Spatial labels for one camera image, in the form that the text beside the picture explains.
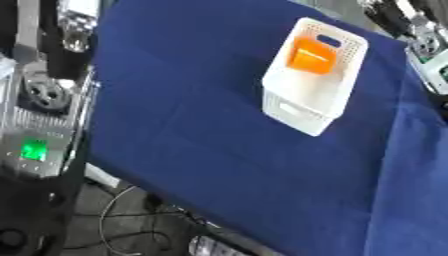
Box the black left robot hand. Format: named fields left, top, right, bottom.
left=0, top=0, right=102, bottom=80

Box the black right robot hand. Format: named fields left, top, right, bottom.
left=357, top=0, right=424, bottom=38

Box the orange block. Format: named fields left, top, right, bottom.
left=283, top=35, right=342, bottom=76

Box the white perforated plastic basket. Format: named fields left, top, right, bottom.
left=259, top=16, right=371, bottom=138

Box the white bar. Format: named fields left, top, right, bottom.
left=82, top=162, right=123, bottom=189

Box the silver metal device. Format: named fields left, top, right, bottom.
left=185, top=234, right=249, bottom=256

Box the grey cable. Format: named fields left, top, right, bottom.
left=96, top=184, right=146, bottom=256

